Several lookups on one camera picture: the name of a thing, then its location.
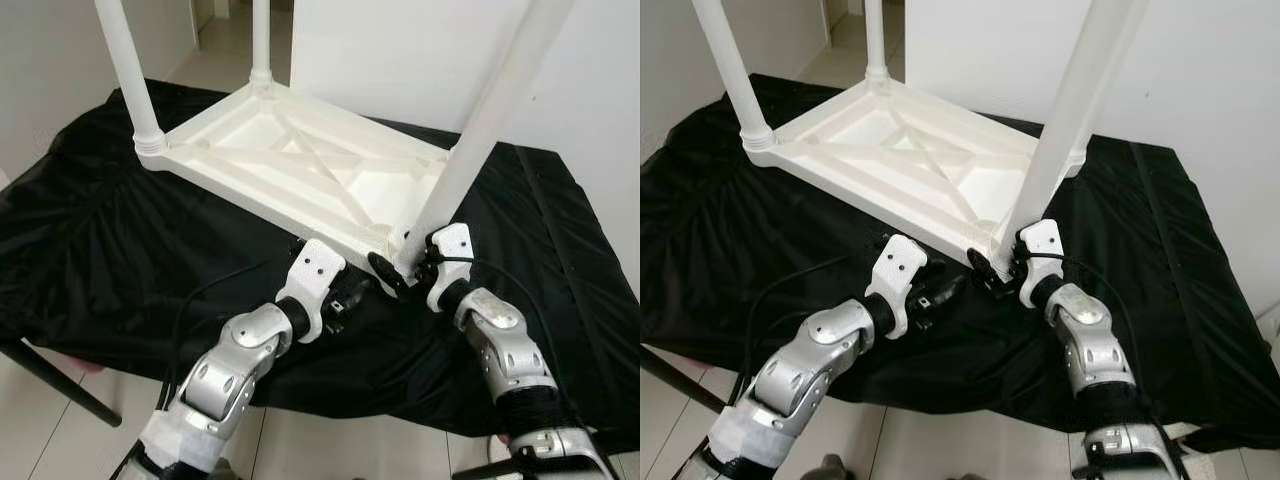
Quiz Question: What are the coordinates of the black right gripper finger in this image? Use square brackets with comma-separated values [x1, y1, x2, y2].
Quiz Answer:
[367, 250, 406, 296]
[965, 248, 999, 291]

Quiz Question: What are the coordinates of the white plastic table top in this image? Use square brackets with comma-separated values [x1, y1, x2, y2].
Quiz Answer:
[742, 78, 1089, 271]
[135, 82, 451, 276]

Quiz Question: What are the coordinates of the black table cloth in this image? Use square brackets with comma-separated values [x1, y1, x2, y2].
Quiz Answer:
[0, 78, 641, 451]
[640, 72, 1280, 456]

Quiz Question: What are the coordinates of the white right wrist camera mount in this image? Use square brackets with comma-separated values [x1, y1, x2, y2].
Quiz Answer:
[425, 223, 476, 313]
[1015, 218, 1066, 309]

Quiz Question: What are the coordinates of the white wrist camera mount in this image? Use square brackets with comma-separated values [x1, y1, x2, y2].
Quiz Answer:
[275, 238, 348, 343]
[1015, 218, 1066, 309]
[865, 235, 929, 339]
[425, 223, 476, 313]

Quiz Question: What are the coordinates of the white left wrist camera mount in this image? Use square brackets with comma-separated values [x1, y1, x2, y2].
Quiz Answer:
[275, 238, 348, 343]
[865, 235, 929, 339]

